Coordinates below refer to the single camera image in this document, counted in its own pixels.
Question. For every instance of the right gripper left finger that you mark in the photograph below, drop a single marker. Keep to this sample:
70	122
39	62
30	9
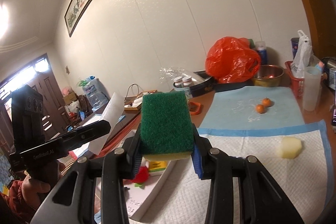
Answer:
122	163

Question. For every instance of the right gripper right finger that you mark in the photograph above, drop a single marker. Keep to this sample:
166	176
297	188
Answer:
213	164

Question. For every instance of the red plush apple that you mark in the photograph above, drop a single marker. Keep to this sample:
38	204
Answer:
142	176

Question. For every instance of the green yellow scrub sponge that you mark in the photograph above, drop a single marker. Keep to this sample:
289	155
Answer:
167	132

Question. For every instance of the person's left hand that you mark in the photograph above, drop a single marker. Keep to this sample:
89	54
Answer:
31	189

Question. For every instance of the white cardboard box lid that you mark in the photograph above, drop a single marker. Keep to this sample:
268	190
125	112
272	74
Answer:
138	199

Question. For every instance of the light blue pad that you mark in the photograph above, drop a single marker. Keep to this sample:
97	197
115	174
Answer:
235	109

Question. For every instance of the yellow tray with items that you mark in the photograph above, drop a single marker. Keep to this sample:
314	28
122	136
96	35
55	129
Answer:
134	103

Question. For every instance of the small orange tangerine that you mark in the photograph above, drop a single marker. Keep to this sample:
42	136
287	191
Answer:
260	109
266	102

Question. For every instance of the large water bottle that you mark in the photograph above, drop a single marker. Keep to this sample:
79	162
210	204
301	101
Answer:
92	89

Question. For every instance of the yellow round sponge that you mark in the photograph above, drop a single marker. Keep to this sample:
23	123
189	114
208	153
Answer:
289	148

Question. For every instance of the white blue absorbent pad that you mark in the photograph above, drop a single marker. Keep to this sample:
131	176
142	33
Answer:
262	200

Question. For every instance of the round tin with bottles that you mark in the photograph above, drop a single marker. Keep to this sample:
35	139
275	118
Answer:
183	84

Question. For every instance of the metal bowl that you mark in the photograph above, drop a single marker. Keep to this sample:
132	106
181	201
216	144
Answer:
268	76

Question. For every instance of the orange plastic bag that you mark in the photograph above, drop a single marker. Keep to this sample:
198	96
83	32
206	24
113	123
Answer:
232	60

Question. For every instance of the red plastic basket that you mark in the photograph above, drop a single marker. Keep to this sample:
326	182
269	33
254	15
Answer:
296	84

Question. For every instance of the translucent plastic cup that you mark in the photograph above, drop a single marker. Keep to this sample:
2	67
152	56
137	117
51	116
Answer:
311	85

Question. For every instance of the white plastic bag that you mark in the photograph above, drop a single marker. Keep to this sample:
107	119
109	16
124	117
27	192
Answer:
302	56

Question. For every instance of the framed wall picture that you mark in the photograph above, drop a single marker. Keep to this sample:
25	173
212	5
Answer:
74	12

